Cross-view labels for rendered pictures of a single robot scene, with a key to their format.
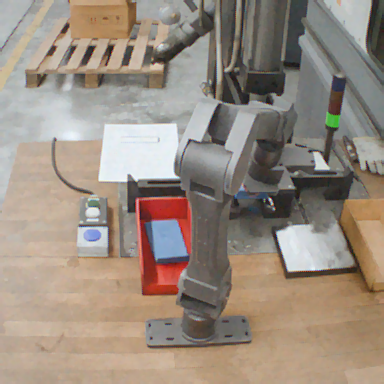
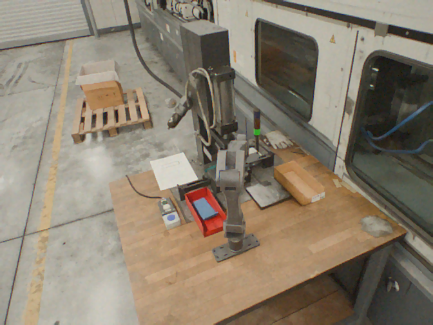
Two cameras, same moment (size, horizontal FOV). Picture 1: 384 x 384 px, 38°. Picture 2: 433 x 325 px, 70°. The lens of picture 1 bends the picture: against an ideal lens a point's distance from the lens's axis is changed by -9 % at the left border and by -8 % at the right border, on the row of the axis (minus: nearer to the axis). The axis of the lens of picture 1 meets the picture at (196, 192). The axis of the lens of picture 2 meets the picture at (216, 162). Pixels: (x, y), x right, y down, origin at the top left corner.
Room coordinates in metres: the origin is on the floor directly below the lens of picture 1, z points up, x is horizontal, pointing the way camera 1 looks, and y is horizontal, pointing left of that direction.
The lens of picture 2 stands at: (-0.07, 0.18, 1.94)
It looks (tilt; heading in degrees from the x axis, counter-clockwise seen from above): 35 degrees down; 349
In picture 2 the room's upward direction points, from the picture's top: 6 degrees counter-clockwise
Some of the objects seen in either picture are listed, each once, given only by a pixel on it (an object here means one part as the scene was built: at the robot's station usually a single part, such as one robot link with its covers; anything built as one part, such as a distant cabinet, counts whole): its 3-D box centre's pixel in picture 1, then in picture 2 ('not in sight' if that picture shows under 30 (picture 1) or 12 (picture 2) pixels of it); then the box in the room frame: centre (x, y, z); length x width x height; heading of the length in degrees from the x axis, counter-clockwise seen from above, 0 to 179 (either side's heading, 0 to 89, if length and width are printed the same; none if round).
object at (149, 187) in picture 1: (170, 190); (197, 186); (1.14, 0.06, 0.95); 0.15 x 0.03 x 0.10; 99
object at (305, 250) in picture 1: (314, 249); (268, 193); (1.01, -0.27, 0.91); 0.17 x 0.16 x 0.02; 99
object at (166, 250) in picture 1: (167, 238); (203, 207); (1.00, 0.05, 0.92); 0.15 x 0.07 x 0.03; 16
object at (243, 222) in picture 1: (248, 192); (227, 175); (1.25, -0.13, 0.88); 0.65 x 0.50 x 0.03; 99
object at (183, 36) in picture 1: (188, 32); (182, 109); (1.42, 0.05, 1.25); 0.19 x 0.07 x 0.19; 99
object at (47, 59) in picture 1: (103, 47); (111, 111); (4.27, 0.80, 0.07); 1.20 x 1.00 x 0.14; 2
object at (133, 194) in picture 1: (140, 193); (184, 191); (1.13, 0.13, 0.95); 0.06 x 0.03 x 0.09; 99
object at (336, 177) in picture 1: (314, 181); (256, 162); (1.22, -0.29, 0.95); 0.15 x 0.03 x 0.10; 99
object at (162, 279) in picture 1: (166, 244); (205, 210); (0.97, 0.05, 0.93); 0.25 x 0.12 x 0.06; 9
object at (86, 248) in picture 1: (93, 246); (172, 222); (0.98, 0.22, 0.90); 0.07 x 0.07 x 0.06; 9
